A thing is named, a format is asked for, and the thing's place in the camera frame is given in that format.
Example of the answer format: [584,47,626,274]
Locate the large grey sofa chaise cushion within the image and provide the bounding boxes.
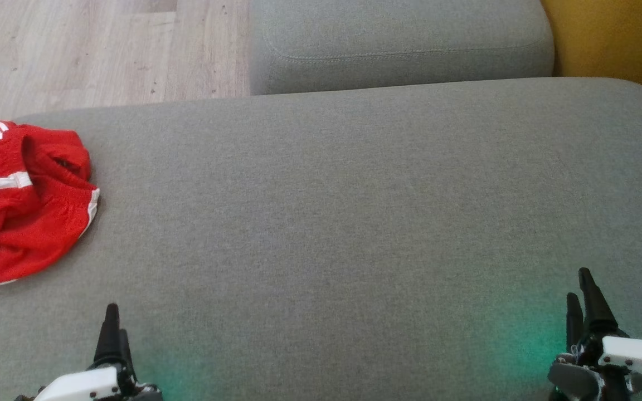
[0,77,642,401]

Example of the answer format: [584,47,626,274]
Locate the grey sofa seat cushion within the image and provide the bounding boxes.
[249,0,556,96]

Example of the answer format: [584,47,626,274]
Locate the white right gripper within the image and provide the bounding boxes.
[547,268,642,401]

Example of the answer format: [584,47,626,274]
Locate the wide yellow sofa backrest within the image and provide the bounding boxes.
[540,0,642,110]

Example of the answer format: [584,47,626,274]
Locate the red shorts with white stripe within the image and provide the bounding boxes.
[0,125,100,287]

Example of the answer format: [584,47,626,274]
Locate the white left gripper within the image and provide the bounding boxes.
[14,304,163,401]

